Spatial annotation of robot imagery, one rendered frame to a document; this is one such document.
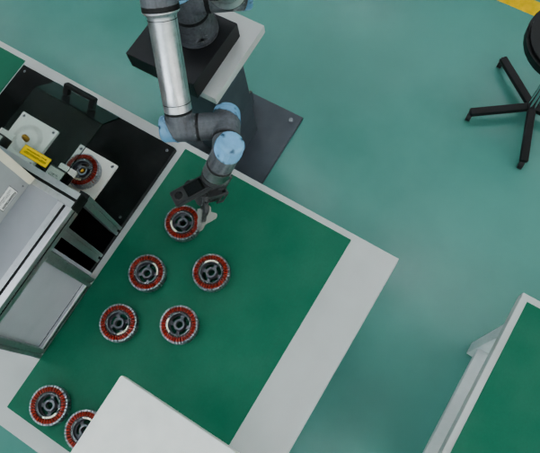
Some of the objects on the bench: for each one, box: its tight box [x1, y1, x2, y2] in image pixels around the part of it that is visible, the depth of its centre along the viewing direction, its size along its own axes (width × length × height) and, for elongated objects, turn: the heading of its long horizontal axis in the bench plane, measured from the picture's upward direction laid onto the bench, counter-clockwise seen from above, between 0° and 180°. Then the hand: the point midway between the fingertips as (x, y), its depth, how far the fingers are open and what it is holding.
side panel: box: [0, 252, 94, 359], centre depth 174 cm, size 28×3×32 cm, turn 150°
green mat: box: [7, 149, 351, 452], centre depth 185 cm, size 94×61×1 cm, turn 150°
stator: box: [192, 253, 231, 292], centre depth 187 cm, size 11×11×4 cm
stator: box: [164, 205, 200, 243], centre depth 193 cm, size 11×11×4 cm
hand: (189, 212), depth 188 cm, fingers open, 12 cm apart
